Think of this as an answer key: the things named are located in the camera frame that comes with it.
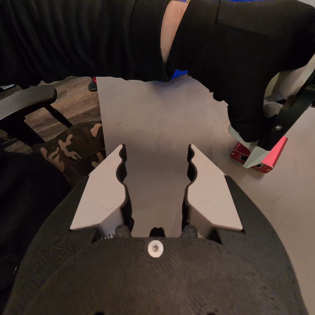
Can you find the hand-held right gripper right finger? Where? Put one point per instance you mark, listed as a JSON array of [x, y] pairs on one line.
[[214, 196]]

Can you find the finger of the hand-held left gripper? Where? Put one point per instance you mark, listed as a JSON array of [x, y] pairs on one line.
[[257, 156]]

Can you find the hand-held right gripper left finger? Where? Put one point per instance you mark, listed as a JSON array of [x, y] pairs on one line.
[[101, 196]]

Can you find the red ethernet coupler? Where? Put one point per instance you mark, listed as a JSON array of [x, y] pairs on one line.
[[275, 155]]

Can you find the blue storage bin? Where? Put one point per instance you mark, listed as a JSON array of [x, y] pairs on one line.
[[179, 73]]

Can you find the person's left forearm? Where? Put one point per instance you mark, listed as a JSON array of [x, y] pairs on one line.
[[73, 37]]

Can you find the person's camouflage trouser leg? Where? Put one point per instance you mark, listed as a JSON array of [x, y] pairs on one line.
[[73, 147]]

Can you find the person's black clothing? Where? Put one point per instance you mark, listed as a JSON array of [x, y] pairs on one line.
[[27, 209]]

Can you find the black office chair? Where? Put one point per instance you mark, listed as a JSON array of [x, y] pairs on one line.
[[24, 101]]

